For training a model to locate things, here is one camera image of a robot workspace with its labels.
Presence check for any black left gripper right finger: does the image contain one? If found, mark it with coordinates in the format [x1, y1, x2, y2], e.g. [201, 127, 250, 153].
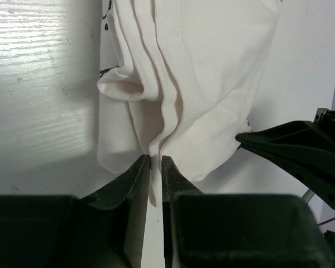
[161, 156, 335, 267]

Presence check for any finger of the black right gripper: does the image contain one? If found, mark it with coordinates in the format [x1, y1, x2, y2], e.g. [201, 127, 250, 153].
[236, 119, 335, 210]

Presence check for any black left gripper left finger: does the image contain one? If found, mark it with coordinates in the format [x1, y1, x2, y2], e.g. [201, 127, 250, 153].
[0, 155, 150, 267]

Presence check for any white green-sleeved t-shirt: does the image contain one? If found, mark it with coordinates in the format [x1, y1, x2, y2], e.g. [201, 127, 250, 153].
[97, 1, 279, 206]

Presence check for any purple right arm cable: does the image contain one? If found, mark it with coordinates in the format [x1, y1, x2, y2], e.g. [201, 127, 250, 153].
[317, 216, 335, 226]

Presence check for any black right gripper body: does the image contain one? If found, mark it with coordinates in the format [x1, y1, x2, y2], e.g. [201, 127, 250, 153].
[313, 108, 335, 131]

